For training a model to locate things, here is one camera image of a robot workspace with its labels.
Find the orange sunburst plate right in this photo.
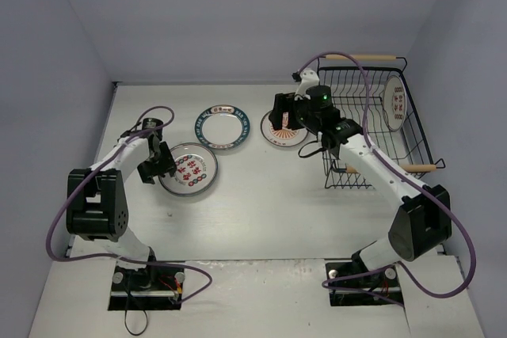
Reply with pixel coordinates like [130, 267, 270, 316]
[261, 112, 309, 148]

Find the thin black cable loop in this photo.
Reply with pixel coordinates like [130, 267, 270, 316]
[121, 304, 147, 336]

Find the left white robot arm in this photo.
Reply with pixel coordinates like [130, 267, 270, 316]
[65, 118, 176, 291]

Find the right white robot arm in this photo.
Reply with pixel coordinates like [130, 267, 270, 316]
[269, 85, 452, 284]

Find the black wire dish rack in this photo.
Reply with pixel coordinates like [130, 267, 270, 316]
[317, 55, 446, 179]

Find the red character plate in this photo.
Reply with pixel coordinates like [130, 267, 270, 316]
[159, 142, 219, 197]
[382, 75, 406, 131]

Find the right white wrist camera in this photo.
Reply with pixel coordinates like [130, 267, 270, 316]
[292, 68, 319, 99]

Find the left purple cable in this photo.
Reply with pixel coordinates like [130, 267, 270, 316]
[45, 105, 213, 302]

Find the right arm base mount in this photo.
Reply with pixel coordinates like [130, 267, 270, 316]
[325, 261, 403, 307]

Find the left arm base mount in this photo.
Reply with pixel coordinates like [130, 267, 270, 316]
[108, 265, 185, 311]

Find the teal rimmed white plate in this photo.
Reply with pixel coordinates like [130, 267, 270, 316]
[194, 104, 251, 150]

